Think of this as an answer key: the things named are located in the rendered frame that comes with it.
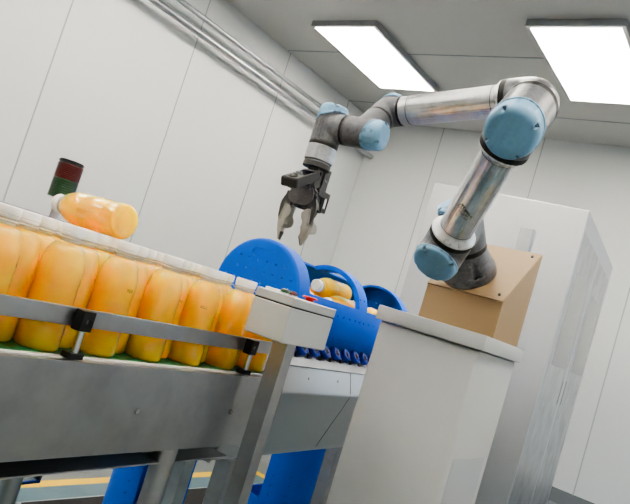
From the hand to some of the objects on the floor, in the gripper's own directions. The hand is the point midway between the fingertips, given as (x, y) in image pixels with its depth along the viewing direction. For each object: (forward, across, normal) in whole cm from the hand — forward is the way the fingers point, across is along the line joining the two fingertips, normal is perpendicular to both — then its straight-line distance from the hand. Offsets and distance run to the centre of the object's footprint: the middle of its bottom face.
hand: (289, 237), depth 165 cm
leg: (+124, +23, -117) cm, 172 cm away
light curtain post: (+124, -17, -161) cm, 204 cm away
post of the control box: (+124, -13, +9) cm, 125 cm away
